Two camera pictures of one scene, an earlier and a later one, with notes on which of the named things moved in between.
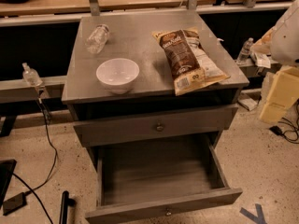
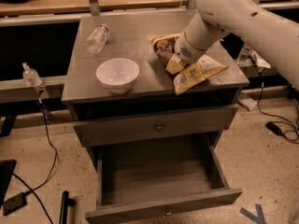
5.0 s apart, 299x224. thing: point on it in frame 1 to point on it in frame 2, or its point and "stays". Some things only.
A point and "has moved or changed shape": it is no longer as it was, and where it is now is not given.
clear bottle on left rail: x=31 y=76 stays
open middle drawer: x=160 y=177 stays
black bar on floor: x=65 y=203 stays
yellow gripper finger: x=284 y=90 to x=185 y=53
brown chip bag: x=191 y=67 has moved or changed shape
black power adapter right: x=277 y=130 stays
